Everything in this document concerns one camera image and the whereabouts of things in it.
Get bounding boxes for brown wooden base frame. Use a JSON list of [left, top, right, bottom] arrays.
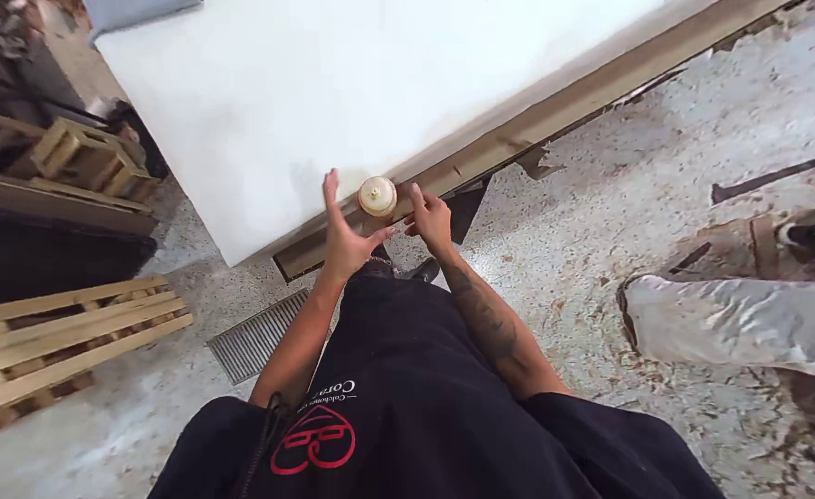
[[273, 0, 807, 284]]

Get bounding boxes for white plastic-wrapped bundle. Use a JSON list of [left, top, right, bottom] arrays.
[[617, 274, 815, 384]]

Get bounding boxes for person's left forearm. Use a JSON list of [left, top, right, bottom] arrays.
[[248, 269, 348, 410]]

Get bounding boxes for person's right forearm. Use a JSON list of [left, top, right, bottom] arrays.
[[437, 248, 573, 401]]

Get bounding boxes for wooden crate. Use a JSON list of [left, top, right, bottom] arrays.
[[31, 116, 161, 205]]

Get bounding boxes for long dark strip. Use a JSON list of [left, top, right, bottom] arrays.
[[711, 154, 815, 206]]

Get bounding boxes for dark upholstered bed base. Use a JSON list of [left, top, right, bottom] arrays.
[[0, 165, 159, 310]]

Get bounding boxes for metal floor grate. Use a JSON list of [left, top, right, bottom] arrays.
[[205, 288, 310, 386]]

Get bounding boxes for black hanging fabric piece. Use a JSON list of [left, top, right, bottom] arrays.
[[445, 175, 494, 246]]

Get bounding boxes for person's right hand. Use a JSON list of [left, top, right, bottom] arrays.
[[404, 182, 454, 259]]

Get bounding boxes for person's body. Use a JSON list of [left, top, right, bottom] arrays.
[[147, 276, 727, 499]]

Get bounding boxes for person's legs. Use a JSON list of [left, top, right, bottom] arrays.
[[352, 243, 441, 285]]

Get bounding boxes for person's left hand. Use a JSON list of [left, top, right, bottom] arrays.
[[323, 168, 396, 282]]

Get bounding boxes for light wooden pallet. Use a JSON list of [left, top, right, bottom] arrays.
[[0, 275, 195, 443]]

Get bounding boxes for round cream roll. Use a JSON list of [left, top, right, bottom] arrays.
[[357, 175, 398, 219]]

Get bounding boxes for large white mattress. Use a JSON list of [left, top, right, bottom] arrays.
[[94, 0, 720, 268]]

